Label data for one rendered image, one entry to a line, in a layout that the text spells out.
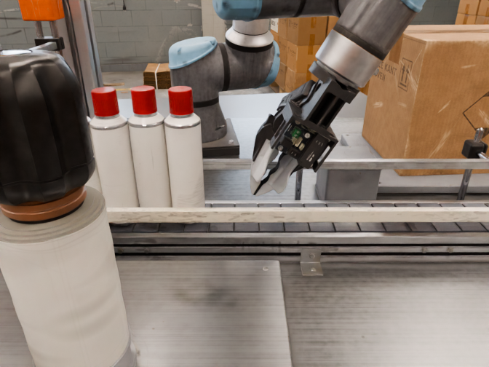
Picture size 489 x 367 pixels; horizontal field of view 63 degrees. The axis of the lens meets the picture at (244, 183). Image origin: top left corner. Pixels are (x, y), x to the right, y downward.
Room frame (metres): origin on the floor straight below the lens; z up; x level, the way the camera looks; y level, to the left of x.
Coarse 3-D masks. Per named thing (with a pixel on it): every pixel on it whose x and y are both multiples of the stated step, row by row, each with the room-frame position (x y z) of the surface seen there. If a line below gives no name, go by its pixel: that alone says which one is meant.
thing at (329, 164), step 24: (216, 168) 0.58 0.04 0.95; (240, 168) 0.58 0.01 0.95; (312, 168) 0.58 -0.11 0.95; (336, 168) 0.58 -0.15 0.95; (360, 168) 0.58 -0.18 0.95; (384, 168) 0.58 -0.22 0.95; (408, 168) 0.58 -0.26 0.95; (432, 168) 0.58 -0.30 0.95; (456, 168) 0.58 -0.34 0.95; (480, 168) 0.58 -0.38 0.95
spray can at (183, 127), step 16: (176, 96) 0.53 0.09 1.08; (192, 96) 0.55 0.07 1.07; (176, 112) 0.53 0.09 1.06; (192, 112) 0.54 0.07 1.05; (176, 128) 0.52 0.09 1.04; (192, 128) 0.53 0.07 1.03; (176, 144) 0.52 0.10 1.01; (192, 144) 0.53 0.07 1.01; (176, 160) 0.52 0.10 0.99; (192, 160) 0.52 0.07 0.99; (176, 176) 0.52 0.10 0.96; (192, 176) 0.52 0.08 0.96; (176, 192) 0.52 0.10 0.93; (192, 192) 0.52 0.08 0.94
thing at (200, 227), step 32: (160, 224) 0.53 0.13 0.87; (192, 224) 0.52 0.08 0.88; (224, 224) 0.52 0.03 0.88; (256, 224) 0.52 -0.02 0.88; (288, 224) 0.52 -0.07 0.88; (320, 224) 0.52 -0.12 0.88; (352, 224) 0.52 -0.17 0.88; (384, 224) 0.52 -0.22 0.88; (416, 224) 0.52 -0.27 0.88; (448, 224) 0.52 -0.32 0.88; (480, 224) 0.52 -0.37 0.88
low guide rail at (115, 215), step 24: (120, 216) 0.50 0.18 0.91; (144, 216) 0.50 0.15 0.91; (168, 216) 0.50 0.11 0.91; (192, 216) 0.50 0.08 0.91; (216, 216) 0.50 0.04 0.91; (240, 216) 0.50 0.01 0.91; (264, 216) 0.50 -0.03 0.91; (288, 216) 0.50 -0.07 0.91; (312, 216) 0.50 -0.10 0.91; (336, 216) 0.50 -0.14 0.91; (360, 216) 0.50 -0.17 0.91; (384, 216) 0.50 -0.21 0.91; (408, 216) 0.50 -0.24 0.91; (432, 216) 0.50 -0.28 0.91; (456, 216) 0.50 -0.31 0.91; (480, 216) 0.50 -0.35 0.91
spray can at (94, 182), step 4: (88, 120) 0.54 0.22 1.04; (88, 124) 0.53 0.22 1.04; (92, 144) 0.54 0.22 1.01; (96, 164) 0.54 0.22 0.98; (96, 168) 0.53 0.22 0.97; (96, 172) 0.53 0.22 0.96; (92, 176) 0.53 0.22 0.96; (96, 176) 0.53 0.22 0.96; (92, 180) 0.52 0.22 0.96; (96, 180) 0.53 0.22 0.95; (88, 184) 0.52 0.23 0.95; (92, 184) 0.52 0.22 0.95; (96, 184) 0.53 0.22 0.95; (96, 188) 0.53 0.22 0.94; (100, 188) 0.54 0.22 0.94; (100, 192) 0.53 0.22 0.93
